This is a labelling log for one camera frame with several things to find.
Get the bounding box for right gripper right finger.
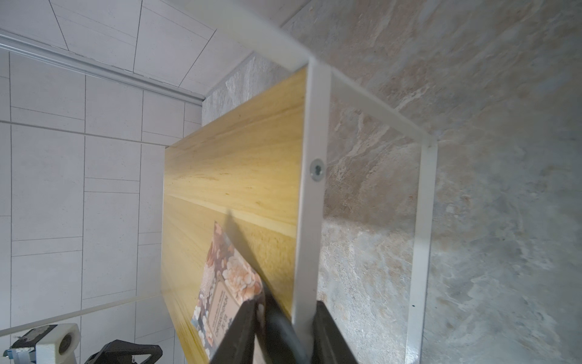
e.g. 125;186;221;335
312;300;358;364

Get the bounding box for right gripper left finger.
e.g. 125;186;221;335
210;299;260;364

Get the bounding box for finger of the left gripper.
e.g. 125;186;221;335
85;340;163;364

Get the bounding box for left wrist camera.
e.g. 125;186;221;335
2;324;80;364

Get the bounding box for wooden shelf white frame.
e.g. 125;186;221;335
162;1;437;363

